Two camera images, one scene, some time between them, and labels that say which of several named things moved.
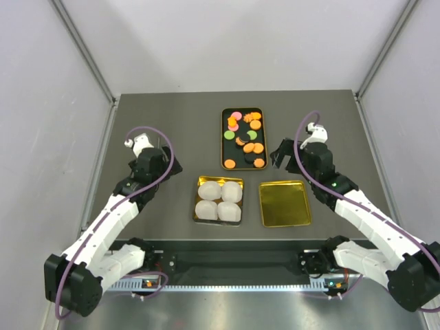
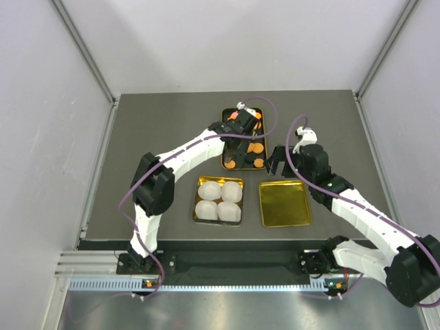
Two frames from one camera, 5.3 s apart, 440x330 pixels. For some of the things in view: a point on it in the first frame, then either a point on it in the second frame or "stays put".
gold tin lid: [284, 203] stays put
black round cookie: [249, 158] stays put
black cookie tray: [243, 139] stays put
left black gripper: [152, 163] to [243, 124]
